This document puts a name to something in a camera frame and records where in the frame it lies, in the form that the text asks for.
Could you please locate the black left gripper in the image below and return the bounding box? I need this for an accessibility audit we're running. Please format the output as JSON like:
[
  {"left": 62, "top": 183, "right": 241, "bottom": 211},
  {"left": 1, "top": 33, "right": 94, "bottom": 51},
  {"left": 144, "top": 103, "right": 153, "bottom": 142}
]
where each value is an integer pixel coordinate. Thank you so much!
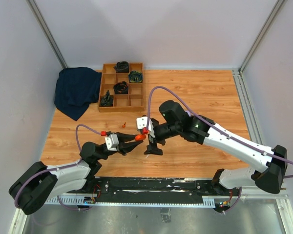
[{"left": 95, "top": 132, "right": 144, "bottom": 161}]

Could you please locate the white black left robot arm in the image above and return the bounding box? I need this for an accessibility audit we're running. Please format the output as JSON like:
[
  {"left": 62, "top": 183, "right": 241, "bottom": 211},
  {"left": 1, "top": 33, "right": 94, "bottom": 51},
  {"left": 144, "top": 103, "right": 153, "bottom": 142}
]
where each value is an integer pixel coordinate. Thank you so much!
[{"left": 8, "top": 132, "right": 146, "bottom": 215}]

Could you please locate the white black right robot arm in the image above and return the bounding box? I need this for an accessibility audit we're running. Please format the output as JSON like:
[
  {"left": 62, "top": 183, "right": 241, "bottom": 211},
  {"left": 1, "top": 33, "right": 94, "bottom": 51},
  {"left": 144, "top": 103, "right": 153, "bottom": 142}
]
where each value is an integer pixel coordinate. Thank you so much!
[{"left": 136, "top": 100, "right": 287, "bottom": 195}]

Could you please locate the dark rolled belt lower left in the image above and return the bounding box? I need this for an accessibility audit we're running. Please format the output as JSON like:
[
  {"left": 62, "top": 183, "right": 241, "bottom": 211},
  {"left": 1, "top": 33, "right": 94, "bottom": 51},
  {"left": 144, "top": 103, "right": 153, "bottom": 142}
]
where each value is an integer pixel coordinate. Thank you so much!
[{"left": 100, "top": 90, "right": 114, "bottom": 107}]

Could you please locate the wooden compartment tray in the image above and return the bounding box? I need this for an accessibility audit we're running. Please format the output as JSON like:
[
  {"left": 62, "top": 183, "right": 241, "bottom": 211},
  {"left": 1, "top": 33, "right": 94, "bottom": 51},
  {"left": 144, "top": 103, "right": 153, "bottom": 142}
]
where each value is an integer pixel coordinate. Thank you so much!
[{"left": 98, "top": 61, "right": 146, "bottom": 113}]

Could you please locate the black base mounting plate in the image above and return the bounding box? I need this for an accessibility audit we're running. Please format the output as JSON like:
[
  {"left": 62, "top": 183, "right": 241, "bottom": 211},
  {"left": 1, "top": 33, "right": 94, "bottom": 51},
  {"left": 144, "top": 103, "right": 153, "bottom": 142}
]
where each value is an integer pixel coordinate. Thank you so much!
[{"left": 65, "top": 175, "right": 242, "bottom": 205}]

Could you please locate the black rolled belt middle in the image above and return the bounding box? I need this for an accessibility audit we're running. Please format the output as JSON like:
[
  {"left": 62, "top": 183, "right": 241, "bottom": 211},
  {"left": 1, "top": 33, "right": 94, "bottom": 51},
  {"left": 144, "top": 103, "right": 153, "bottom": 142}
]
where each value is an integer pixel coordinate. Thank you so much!
[{"left": 113, "top": 81, "right": 129, "bottom": 95}]

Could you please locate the black rolled belt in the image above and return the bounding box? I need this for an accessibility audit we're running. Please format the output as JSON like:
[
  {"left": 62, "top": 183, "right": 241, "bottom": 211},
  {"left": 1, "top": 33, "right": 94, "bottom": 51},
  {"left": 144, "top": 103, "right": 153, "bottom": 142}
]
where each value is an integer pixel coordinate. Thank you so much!
[
  {"left": 113, "top": 81, "right": 129, "bottom": 95},
  {"left": 114, "top": 61, "right": 129, "bottom": 73}
]

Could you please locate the dark green rolled belt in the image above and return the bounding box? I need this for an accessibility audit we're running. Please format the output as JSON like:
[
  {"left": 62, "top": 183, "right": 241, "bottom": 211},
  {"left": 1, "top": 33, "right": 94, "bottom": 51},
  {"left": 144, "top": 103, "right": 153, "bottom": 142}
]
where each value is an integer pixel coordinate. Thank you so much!
[{"left": 128, "top": 71, "right": 143, "bottom": 83}]

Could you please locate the dark blue cloth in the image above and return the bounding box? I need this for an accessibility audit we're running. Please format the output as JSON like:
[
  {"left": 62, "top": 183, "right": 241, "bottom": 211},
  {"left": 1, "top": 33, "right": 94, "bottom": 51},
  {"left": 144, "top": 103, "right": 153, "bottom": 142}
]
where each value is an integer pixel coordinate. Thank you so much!
[{"left": 54, "top": 67, "right": 102, "bottom": 121}]

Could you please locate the black rolled belt top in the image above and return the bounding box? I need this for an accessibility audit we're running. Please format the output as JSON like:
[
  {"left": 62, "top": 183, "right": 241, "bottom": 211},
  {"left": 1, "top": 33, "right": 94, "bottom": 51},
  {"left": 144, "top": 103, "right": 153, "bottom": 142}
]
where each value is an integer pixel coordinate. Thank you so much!
[{"left": 114, "top": 61, "right": 129, "bottom": 73}]

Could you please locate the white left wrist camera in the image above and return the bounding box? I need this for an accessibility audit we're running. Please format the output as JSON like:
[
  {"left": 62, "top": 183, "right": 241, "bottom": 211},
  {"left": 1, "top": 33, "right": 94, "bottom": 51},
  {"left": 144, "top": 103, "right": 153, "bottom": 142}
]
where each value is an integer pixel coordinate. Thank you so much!
[{"left": 105, "top": 134, "right": 119, "bottom": 151}]

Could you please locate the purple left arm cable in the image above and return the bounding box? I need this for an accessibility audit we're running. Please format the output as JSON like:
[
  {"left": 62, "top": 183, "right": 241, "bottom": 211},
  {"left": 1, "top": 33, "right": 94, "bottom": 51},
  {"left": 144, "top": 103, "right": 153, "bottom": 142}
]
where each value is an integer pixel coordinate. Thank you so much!
[{"left": 14, "top": 124, "right": 107, "bottom": 212}]

